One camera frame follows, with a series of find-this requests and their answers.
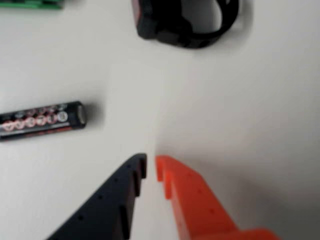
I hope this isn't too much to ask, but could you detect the green and black marker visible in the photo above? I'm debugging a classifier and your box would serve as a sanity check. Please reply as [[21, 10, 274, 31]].
[[0, 0, 64, 10]]

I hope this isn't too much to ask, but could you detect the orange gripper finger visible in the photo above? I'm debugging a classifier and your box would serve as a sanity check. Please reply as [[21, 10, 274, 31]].
[[155, 154, 281, 240]]

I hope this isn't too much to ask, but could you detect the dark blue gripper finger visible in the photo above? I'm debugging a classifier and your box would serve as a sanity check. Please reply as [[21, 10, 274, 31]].
[[46, 153, 148, 240]]

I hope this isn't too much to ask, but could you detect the black battery with red print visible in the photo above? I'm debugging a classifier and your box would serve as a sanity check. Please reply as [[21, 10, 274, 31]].
[[0, 100, 88, 142]]

